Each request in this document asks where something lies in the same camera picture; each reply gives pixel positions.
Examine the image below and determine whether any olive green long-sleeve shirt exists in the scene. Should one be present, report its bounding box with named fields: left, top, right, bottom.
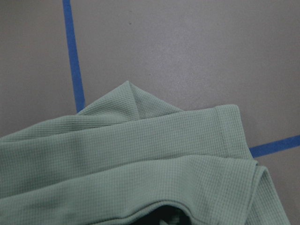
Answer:
left=0, top=82, right=289, bottom=225

